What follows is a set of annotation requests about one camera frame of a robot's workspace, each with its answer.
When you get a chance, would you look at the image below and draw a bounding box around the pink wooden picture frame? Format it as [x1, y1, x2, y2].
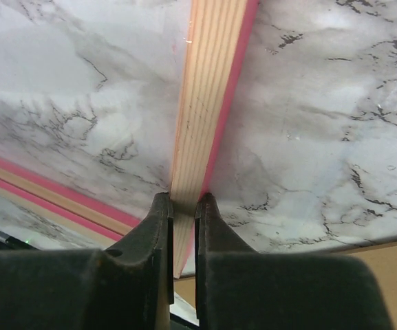
[0, 1, 257, 276]

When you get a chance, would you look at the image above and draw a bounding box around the brown cardboard backing board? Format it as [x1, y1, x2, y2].
[173, 236, 397, 330]

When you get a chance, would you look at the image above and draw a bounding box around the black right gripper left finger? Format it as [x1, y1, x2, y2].
[0, 192, 174, 329]

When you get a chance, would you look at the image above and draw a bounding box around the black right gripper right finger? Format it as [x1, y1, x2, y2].
[195, 193, 391, 329]

